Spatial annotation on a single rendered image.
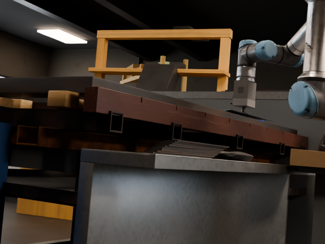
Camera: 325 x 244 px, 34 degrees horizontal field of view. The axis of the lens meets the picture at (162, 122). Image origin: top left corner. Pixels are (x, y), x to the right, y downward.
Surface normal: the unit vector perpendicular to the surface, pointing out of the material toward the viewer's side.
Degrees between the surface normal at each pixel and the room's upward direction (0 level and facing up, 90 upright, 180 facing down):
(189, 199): 90
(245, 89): 90
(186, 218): 90
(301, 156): 90
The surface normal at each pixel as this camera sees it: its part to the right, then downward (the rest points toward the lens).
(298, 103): -0.91, 0.02
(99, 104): 0.84, 0.04
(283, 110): -0.53, -0.10
